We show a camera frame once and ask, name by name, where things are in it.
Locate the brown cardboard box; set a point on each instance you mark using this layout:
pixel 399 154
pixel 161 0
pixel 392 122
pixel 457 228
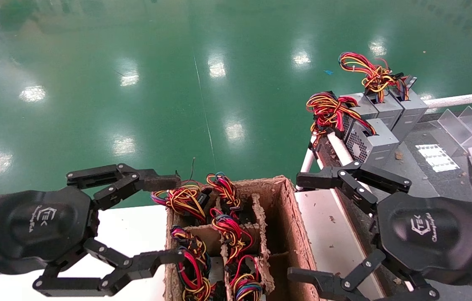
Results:
pixel 294 234

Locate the white rail pipe beside conveyor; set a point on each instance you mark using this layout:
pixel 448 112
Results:
pixel 340 150

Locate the white label sticker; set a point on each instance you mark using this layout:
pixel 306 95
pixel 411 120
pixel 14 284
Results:
pixel 437 158

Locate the small blue scrap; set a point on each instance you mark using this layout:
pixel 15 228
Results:
pixel 328 72

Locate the short white rail pipe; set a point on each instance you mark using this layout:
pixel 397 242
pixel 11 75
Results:
pixel 307 161

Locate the grey power supply unit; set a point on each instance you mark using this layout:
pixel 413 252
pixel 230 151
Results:
pixel 363 108

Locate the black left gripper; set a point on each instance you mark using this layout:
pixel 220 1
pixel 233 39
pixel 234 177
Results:
pixel 39 228

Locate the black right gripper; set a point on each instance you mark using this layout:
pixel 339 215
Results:
pixel 428 238

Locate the clear plastic divider tray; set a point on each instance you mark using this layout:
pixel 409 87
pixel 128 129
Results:
pixel 470 125

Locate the black conveyor surface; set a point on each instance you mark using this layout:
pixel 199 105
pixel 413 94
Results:
pixel 420 179

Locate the grey power supply, black connector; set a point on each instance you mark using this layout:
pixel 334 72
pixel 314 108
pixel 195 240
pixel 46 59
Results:
pixel 376 144

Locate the long white rail pipe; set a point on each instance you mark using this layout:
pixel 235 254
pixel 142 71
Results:
pixel 462 100

